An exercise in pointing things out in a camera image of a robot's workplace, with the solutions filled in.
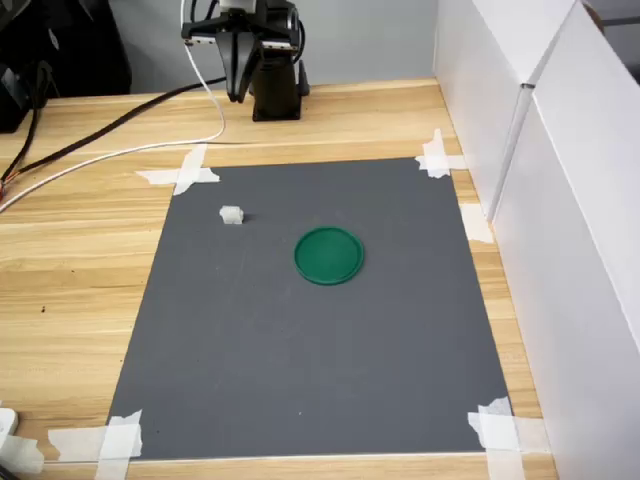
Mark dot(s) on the small white plastic terminal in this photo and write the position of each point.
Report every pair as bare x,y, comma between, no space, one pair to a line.
231,215

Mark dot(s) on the round green lid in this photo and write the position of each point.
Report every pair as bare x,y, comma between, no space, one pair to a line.
329,256

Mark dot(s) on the white tape strip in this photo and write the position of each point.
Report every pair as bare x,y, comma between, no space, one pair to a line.
192,160
475,222
200,175
75,442
500,460
505,430
120,450
20,452
440,162
436,150

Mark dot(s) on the white partition panel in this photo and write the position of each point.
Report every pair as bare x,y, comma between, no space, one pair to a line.
480,85
585,250

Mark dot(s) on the black box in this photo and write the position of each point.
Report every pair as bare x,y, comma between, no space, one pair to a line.
15,100

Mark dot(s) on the dark grey mat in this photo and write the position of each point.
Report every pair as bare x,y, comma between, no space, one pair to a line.
310,325

